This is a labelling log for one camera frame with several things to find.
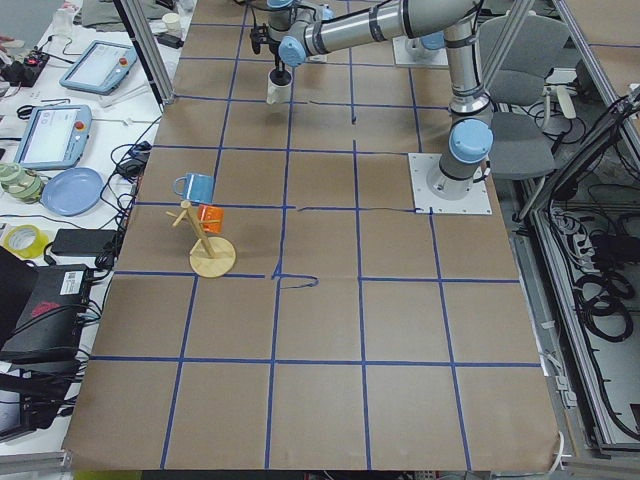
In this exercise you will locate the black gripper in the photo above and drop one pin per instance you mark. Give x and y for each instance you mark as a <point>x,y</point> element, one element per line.
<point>279,76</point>

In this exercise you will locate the white grey mug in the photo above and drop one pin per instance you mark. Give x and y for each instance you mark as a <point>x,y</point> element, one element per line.
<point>279,87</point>

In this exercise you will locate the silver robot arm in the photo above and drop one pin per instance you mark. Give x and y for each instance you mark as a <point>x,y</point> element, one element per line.
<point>297,30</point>

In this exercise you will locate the white paper cup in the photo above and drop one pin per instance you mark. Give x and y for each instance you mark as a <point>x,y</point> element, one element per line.
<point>172,22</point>

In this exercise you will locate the orange cup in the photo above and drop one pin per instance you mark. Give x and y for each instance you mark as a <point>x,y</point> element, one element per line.
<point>210,218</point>

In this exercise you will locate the upper blue teach pendant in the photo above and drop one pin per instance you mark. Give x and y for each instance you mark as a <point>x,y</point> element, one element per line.
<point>101,68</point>

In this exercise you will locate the blue teach pendant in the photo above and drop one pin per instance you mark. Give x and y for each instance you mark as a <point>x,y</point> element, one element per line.
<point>101,68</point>
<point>55,137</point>

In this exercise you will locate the light blue mug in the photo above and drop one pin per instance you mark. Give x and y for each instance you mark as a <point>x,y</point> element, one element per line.
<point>195,187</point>

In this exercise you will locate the wooden mug tree stand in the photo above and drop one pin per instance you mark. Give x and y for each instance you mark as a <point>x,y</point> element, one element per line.
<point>211,256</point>

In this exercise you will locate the lower blue teach pendant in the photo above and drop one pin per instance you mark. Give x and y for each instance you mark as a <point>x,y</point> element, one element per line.
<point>55,137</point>

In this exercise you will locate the blue plate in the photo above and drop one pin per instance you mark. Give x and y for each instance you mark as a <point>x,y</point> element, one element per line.
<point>73,191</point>

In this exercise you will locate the black power adapter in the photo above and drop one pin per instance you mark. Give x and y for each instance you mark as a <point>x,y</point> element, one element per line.
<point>82,242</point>

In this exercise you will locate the green tape rolls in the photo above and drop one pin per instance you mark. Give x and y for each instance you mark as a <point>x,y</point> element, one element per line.
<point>20,183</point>

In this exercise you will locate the yellow tape roll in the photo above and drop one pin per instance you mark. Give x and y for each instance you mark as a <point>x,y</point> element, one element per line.
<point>25,241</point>

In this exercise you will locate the black electronics box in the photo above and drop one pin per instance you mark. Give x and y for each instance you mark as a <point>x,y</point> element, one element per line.
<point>40,310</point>

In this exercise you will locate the aluminium frame post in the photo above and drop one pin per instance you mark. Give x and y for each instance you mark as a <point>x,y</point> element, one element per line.
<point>132,16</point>

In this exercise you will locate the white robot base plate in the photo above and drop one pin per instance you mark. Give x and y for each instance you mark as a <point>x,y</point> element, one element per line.
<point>434,193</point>

